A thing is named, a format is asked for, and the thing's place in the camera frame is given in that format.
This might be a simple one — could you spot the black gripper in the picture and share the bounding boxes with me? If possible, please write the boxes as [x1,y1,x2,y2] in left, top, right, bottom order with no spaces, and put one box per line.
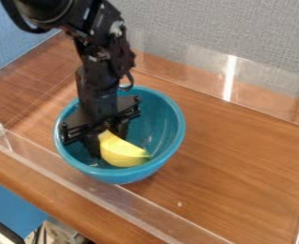
[58,67,141,158]

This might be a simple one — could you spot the yellow toy banana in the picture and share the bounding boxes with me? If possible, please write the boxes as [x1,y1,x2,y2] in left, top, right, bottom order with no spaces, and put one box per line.
[98,130,150,168]

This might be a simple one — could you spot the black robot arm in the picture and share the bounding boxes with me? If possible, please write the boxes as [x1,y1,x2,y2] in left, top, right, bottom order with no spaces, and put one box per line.
[0,0,138,158]

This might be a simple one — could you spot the blue plastic bowl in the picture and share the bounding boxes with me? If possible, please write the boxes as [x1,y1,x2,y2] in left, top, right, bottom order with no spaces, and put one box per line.
[51,86,185,185]

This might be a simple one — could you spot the clear acrylic front barrier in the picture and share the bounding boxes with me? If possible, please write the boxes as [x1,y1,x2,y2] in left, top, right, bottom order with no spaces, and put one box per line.
[0,130,230,244]

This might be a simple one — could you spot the clear acrylic barrier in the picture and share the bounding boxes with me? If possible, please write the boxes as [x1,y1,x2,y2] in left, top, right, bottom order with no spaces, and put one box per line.
[127,30,299,125]
[0,130,230,244]

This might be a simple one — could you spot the clear acrylic back barrier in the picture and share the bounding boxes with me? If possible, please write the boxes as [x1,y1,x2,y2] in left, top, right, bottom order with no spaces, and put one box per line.
[127,30,299,125]

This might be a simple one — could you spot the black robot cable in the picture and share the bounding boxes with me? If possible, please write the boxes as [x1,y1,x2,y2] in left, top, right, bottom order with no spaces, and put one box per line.
[117,71,135,92]

